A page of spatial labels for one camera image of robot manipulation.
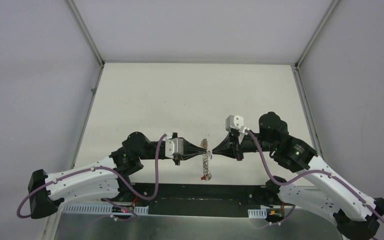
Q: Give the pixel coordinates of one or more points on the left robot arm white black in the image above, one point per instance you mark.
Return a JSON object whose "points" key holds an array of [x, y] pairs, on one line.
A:
{"points": [[107, 178]]}

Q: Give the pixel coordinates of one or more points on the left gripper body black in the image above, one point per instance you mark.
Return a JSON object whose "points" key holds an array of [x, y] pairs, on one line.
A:
{"points": [[183, 148]]}

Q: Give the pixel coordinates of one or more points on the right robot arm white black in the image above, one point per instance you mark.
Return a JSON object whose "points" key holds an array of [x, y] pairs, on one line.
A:
{"points": [[316, 187]]}

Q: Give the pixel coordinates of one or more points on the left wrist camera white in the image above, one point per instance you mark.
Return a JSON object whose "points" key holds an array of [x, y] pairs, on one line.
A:
{"points": [[174, 146]]}

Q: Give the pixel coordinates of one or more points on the aluminium frame rail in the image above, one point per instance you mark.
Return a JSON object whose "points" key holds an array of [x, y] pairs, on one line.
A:
{"points": [[67, 191]]}

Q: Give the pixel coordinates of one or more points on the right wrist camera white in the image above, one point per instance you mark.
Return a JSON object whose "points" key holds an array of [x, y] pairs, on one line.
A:
{"points": [[234, 124]]}

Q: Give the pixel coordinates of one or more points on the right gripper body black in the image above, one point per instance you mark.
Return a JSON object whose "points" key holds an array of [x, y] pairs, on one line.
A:
{"points": [[246, 144]]}

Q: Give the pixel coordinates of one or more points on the metal disc with key rings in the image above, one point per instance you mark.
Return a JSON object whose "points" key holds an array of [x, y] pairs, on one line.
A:
{"points": [[205, 160]]}

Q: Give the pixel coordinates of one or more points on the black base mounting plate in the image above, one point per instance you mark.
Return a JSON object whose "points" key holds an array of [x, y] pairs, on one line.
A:
{"points": [[203, 200]]}

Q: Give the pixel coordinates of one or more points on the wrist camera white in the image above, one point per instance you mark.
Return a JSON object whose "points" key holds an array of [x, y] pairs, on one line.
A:
{"points": [[174, 146], [234, 124]]}

